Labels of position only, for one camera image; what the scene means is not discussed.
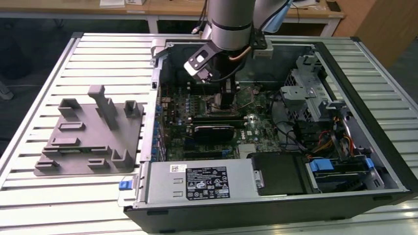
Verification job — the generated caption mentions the metal socket cover frame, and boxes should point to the metal socket cover frame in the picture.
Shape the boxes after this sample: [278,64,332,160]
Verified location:
[237,85,262,110]

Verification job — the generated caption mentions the CPU socket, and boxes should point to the CPU socket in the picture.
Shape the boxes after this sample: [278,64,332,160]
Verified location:
[206,94,242,117]

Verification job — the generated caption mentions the black RAM slot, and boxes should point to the black RAM slot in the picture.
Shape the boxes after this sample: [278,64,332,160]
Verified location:
[193,116,245,120]
[193,122,245,127]
[193,120,245,124]
[193,118,245,122]

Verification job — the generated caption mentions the silver drive cage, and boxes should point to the silver drive cage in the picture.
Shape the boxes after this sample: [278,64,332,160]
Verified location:
[280,55,330,123]

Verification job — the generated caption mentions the black graphics card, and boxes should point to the black graphics card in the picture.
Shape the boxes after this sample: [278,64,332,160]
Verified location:
[193,125,236,144]

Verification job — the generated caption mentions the silver chipset heat sink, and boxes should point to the silver chipset heat sink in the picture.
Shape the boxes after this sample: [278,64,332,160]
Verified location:
[240,144,260,159]

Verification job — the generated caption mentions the green motherboard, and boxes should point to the green motherboard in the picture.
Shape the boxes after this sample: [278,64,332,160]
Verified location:
[157,82,285,162]

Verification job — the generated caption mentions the black plastic drive cover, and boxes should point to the black plastic drive cover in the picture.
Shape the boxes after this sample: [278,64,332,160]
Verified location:
[252,151,320,196]

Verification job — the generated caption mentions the blue disk carrier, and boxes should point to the blue disk carrier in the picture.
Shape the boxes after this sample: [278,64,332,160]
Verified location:
[309,158,336,173]

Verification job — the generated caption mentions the grey parts rack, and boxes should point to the grey parts rack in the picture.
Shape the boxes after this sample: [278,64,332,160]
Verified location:
[33,84,149,177]

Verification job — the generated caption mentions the wooden cabinet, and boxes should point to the wooden cabinet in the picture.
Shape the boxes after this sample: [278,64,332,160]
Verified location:
[336,0,418,67]

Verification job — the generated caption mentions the silver power supply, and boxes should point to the silver power supply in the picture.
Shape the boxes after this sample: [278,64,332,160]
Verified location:
[144,159,260,204]

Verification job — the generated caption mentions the wooden desk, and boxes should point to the wooden desk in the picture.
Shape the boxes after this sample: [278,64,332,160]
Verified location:
[0,0,348,37]

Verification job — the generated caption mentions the metal disk bay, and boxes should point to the metal disk bay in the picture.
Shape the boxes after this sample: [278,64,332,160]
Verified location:
[305,156,389,194]

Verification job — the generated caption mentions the green RAM stick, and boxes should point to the green RAM stick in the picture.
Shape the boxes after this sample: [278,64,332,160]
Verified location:
[58,147,99,152]

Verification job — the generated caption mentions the black PC case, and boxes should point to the black PC case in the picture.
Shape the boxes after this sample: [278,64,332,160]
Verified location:
[118,34,418,235]

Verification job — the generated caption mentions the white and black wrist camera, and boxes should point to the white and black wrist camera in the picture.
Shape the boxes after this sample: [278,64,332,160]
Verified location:
[184,43,218,84]

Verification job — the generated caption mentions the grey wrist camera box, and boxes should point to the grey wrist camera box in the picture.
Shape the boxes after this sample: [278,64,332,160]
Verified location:
[253,39,274,59]

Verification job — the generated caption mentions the yellow red power wires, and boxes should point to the yellow red power wires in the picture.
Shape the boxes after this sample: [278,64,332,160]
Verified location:
[306,116,357,160]

